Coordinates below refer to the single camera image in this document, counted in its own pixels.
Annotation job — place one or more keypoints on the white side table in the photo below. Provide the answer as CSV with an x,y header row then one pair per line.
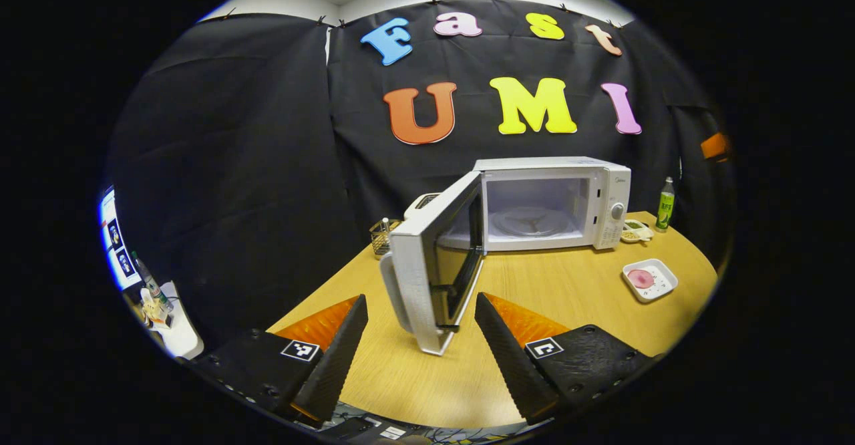
x,y
184,331

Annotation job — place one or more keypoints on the white divided bean tray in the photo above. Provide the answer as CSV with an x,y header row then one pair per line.
x,y
634,232

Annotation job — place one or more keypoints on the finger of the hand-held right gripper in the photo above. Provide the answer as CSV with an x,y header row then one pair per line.
x,y
715,145

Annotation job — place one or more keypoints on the white toaster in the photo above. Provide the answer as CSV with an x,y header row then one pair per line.
x,y
421,203

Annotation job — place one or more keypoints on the pink meat slice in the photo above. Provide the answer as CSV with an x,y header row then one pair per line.
x,y
641,278

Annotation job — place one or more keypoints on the white microwave oven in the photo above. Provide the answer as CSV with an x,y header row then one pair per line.
x,y
548,163

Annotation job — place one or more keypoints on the small clear bottle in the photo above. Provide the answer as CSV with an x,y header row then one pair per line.
x,y
148,278

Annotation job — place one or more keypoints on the white square plate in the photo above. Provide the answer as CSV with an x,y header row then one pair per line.
x,y
661,284

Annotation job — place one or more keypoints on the black backdrop cloth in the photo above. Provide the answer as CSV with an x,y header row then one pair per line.
x,y
254,164

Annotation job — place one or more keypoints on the computer screen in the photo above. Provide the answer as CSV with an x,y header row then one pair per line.
x,y
117,244

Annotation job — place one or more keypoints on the green label drink bottle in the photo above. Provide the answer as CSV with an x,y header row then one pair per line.
x,y
664,208

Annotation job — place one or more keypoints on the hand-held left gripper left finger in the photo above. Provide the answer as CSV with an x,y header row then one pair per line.
x,y
337,358

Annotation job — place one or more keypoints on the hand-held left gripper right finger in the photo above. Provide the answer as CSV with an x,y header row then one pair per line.
x,y
504,358

